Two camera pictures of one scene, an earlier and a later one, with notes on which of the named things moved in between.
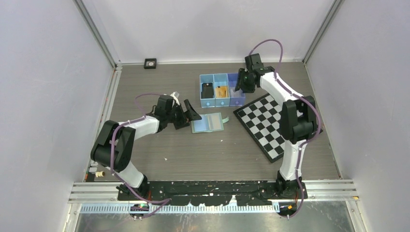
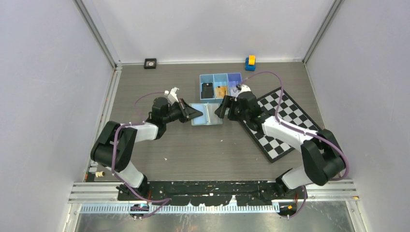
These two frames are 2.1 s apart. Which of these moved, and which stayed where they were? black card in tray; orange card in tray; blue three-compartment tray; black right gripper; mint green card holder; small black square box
Moved: mint green card holder; black right gripper
Stayed: orange card in tray; black card in tray; small black square box; blue three-compartment tray
